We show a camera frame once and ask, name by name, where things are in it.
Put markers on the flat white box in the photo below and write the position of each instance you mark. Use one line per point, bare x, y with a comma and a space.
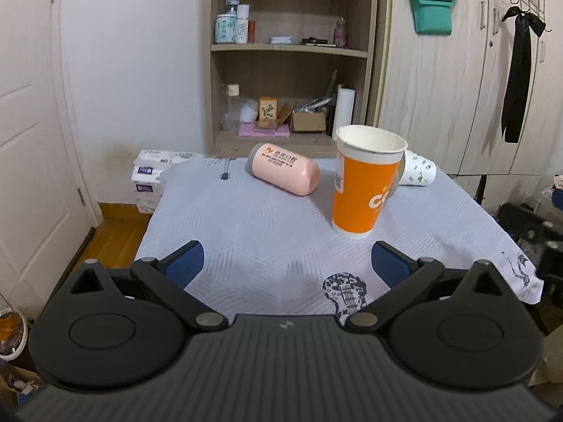
280, 40

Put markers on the white bottle with teal label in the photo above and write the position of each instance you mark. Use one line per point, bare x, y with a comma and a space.
225, 28

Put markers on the trash bin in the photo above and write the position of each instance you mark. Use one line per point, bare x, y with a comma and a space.
12, 332

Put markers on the pink cup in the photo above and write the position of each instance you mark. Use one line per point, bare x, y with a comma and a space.
286, 168

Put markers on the black chair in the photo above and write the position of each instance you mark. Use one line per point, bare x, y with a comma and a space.
534, 237

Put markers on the white paper roll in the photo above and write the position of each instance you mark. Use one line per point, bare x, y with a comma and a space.
345, 107

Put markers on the tissue pack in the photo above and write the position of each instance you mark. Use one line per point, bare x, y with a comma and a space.
151, 171

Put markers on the orange paper cup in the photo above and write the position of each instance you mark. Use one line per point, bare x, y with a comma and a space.
363, 189

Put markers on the black hanging ribbon bow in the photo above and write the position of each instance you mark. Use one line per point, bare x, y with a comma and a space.
519, 74

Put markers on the white floral paper cup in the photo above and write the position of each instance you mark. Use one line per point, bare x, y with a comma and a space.
420, 169

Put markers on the pink glass bottle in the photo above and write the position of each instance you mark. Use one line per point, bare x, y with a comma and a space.
340, 34

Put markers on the light blue patterned tablecloth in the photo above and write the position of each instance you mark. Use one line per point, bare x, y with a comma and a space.
264, 237

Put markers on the flat black items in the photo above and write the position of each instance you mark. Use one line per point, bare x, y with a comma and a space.
319, 42

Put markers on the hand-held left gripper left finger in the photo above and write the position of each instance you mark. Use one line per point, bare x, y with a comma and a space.
188, 263

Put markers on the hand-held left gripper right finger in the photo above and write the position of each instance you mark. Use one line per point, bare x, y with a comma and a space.
388, 263

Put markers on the white jar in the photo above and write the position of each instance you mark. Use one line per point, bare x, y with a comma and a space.
249, 111

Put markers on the pink flat box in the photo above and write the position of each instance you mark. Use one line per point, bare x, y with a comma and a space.
250, 131

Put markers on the wooden shelf unit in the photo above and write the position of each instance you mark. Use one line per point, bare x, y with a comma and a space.
290, 70

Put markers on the orange printed box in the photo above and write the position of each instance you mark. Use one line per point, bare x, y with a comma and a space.
268, 109

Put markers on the white door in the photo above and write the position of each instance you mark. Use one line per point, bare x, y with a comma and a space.
31, 118

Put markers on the tall white bottle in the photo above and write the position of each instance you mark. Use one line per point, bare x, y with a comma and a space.
242, 24

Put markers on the light wooden wardrobe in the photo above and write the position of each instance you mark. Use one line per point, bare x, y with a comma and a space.
462, 96

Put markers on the open cardboard box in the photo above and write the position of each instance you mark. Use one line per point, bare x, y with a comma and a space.
308, 121

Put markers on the teal wall pouch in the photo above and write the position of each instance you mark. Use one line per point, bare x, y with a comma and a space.
432, 11

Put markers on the small red bottle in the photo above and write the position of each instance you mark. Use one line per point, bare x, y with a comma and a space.
252, 31

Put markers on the clear bottle with beige cap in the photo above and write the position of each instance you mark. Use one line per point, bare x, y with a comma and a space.
230, 105

